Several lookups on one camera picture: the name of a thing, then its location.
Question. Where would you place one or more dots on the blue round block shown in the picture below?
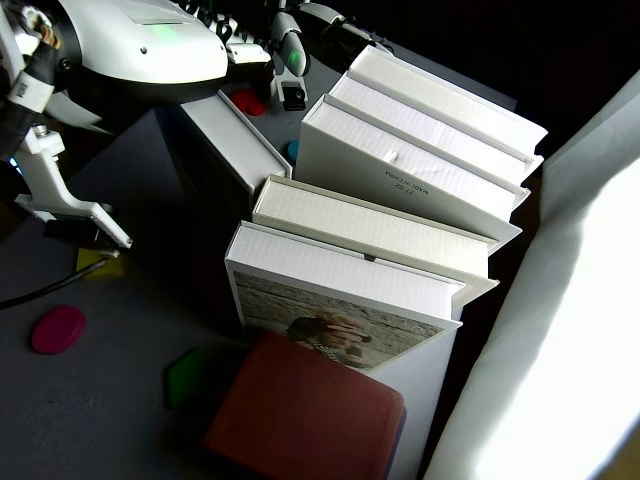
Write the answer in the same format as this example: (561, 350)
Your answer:
(293, 150)

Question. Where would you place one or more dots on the grey table cloth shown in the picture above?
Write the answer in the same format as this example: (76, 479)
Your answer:
(125, 310)

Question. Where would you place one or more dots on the dark red book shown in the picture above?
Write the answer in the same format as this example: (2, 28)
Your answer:
(305, 410)

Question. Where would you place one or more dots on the yellow square block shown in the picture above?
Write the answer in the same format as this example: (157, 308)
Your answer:
(107, 272)

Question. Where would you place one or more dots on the white book with scratched pages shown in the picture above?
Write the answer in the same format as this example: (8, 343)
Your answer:
(235, 140)

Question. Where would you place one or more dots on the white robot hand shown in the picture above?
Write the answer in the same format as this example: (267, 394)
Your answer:
(150, 45)
(330, 15)

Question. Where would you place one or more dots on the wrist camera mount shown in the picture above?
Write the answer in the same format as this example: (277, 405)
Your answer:
(50, 175)
(294, 95)

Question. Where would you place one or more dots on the green hexagon block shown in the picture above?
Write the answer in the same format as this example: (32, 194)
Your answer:
(187, 377)

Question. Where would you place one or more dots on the white book with photo cover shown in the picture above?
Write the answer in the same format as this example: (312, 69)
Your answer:
(350, 280)

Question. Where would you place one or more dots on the large white board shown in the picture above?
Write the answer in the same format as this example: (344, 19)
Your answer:
(560, 325)

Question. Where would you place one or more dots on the magenta oval block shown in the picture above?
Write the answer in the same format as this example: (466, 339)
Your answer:
(58, 330)

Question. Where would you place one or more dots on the white book with small print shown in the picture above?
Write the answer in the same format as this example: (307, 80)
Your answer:
(375, 185)

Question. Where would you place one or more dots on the red heart block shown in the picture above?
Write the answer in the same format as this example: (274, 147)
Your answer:
(247, 102)

